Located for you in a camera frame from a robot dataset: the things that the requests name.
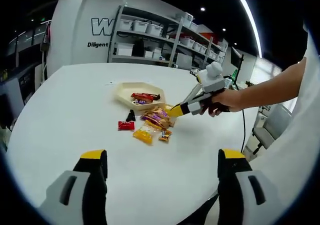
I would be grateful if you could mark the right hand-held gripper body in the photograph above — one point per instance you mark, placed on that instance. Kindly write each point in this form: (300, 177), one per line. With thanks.
(211, 78)

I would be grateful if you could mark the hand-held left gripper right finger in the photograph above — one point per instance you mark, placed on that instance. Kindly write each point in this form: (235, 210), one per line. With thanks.
(243, 197)

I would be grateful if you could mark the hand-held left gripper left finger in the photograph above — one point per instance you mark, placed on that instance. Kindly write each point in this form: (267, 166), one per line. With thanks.
(78, 197)

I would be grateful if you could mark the yellow clear snack packet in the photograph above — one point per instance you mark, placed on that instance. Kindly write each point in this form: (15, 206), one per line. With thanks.
(166, 107)
(143, 136)

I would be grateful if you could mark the small brown candy packet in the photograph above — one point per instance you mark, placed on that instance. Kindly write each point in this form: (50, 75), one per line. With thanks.
(158, 97)

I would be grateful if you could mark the orange purple snack packet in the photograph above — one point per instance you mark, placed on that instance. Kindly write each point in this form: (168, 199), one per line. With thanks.
(157, 116)

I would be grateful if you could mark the small orange candy packet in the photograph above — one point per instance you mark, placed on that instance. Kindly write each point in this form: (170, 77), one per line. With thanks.
(165, 135)

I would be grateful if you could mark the dark red chocolate bar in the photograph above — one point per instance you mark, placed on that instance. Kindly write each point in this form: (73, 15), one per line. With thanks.
(145, 97)

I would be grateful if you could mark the small blue candy packet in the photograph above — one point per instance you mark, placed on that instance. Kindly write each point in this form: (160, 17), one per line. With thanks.
(140, 101)

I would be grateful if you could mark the black snack packet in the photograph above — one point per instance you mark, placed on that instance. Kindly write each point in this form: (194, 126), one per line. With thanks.
(130, 116)

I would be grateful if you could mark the beige hexagonal container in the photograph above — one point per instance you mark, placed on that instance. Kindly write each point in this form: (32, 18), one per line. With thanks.
(125, 91)

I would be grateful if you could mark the red square snack packet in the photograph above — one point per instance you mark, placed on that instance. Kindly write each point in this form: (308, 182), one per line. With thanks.
(126, 125)

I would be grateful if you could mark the person's right hand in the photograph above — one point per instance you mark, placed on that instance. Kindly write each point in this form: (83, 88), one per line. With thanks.
(228, 101)

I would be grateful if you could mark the white yellow device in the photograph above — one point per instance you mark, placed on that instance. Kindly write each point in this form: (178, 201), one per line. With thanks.
(193, 72)

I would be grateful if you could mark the white board panel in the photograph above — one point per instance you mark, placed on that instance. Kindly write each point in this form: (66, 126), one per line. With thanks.
(184, 61)

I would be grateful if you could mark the black monitor on pole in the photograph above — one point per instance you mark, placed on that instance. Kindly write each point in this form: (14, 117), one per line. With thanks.
(241, 67)

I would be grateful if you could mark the grey metal shelving rack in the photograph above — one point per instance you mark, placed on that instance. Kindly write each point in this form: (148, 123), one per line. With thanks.
(176, 43)

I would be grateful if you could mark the person's white shirt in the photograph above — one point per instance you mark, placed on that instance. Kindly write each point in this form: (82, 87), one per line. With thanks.
(295, 160)

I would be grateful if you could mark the grey office chair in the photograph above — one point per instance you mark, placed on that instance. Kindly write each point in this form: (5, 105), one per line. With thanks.
(267, 132)

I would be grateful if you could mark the curved ceiling light strip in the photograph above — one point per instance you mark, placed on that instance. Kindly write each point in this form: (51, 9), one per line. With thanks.
(254, 20)

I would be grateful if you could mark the large white box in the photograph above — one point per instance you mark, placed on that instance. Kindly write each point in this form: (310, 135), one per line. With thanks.
(124, 49)

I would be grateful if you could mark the rows of white storage bins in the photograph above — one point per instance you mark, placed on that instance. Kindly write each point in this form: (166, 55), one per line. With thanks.
(140, 25)

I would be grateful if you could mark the clothes rack with garments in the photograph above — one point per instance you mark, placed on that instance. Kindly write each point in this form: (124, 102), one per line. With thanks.
(45, 43)

